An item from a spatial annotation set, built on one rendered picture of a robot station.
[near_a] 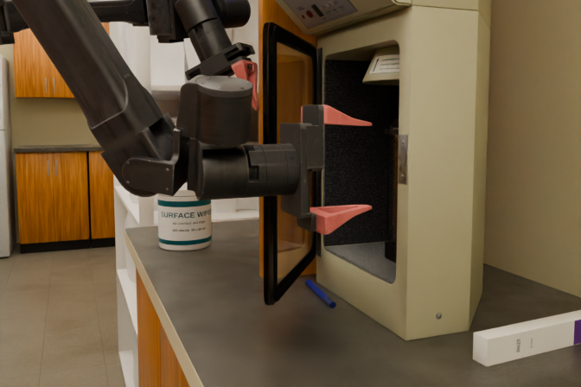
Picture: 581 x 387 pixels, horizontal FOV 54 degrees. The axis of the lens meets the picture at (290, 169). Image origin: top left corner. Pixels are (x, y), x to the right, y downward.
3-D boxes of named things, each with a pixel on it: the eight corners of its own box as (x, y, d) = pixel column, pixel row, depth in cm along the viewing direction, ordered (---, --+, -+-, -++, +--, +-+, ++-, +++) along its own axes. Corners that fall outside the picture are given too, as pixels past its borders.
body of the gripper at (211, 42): (205, 85, 95) (187, 44, 95) (258, 56, 92) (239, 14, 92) (188, 83, 89) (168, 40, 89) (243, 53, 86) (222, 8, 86)
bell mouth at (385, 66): (430, 85, 107) (430, 56, 106) (495, 80, 90) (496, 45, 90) (343, 84, 100) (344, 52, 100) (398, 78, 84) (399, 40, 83)
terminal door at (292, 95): (315, 257, 110) (316, 46, 106) (269, 309, 81) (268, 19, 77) (310, 257, 110) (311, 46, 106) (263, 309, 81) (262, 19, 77)
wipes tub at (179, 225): (205, 237, 152) (204, 181, 150) (217, 248, 139) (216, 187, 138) (155, 242, 147) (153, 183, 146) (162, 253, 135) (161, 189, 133)
